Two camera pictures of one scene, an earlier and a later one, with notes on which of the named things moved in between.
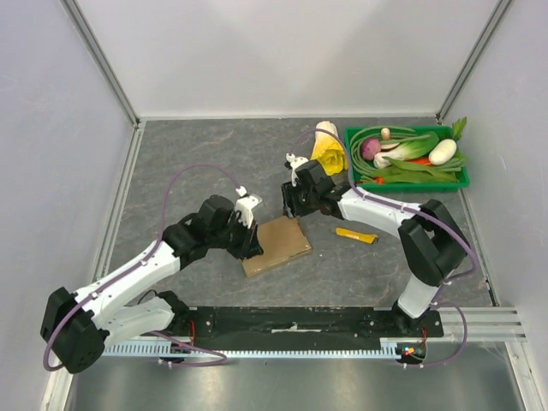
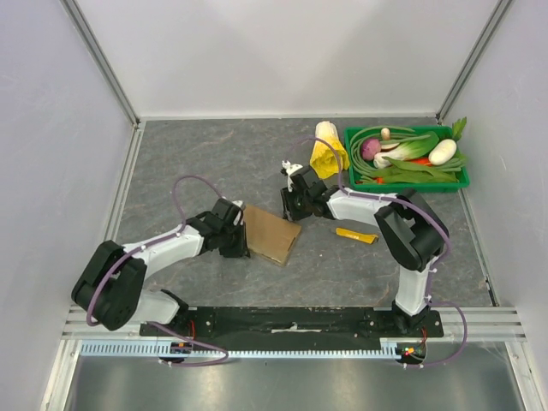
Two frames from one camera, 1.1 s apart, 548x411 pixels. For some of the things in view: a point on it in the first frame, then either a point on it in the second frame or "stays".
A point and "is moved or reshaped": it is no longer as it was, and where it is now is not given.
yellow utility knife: x=364 y=237 stays
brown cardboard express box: x=282 y=240 is moved or reshaped
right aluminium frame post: x=472 y=61 stays
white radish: x=443 y=151 stays
